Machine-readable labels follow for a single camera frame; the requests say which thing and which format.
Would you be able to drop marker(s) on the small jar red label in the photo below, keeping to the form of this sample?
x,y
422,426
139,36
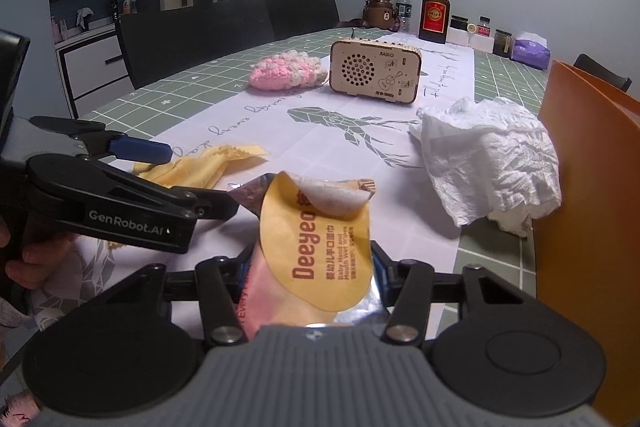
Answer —
x,y
484,27

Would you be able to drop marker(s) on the wooden radio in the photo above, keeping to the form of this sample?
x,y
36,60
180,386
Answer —
x,y
360,72

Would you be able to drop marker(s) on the purple tissue pack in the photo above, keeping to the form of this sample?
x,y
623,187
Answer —
x,y
531,53

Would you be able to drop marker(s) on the white printed table runner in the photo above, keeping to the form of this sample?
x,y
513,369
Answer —
x,y
280,122

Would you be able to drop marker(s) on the white cabinet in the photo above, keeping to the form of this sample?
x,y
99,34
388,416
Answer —
x,y
90,67

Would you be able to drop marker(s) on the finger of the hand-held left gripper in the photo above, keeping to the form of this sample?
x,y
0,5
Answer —
x,y
140,150
215,205

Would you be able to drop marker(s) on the black dining chair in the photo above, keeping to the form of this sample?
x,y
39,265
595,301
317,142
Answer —
x,y
305,14
195,37
600,74

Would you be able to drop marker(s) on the pink white knitted pad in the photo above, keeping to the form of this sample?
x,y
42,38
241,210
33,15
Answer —
x,y
285,69

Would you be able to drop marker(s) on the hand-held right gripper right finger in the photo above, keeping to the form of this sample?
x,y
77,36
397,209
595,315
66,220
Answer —
x,y
379,277

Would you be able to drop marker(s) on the yellow cloth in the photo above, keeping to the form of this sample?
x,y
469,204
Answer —
x,y
200,169

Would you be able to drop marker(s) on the spray bottle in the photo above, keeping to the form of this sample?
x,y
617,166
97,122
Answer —
x,y
130,3

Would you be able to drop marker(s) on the clear water bottle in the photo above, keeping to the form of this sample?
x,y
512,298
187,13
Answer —
x,y
403,7

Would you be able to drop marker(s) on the orange cardboard box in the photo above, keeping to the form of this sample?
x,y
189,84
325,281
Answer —
x,y
585,182

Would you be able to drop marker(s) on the brown bear figurine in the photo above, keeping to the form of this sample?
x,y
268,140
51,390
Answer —
x,y
380,12

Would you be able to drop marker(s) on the brown liquor bottle red label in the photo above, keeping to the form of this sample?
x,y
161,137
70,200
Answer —
x,y
432,17

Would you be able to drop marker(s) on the small dark jar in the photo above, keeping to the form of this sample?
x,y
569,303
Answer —
x,y
458,22

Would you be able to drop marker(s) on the person's left hand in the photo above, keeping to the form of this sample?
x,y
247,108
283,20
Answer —
x,y
40,262

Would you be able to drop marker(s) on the white crumpled paper towel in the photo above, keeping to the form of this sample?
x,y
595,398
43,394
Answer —
x,y
490,162

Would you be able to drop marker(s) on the small white box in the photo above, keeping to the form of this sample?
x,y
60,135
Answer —
x,y
457,36
481,43

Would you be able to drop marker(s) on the pink yellow wet wipes pack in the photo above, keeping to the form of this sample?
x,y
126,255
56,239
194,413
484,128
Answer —
x,y
310,247

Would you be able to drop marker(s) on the large dark jar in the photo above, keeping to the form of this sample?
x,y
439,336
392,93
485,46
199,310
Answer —
x,y
503,43

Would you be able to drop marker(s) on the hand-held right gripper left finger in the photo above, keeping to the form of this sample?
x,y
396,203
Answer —
x,y
220,287

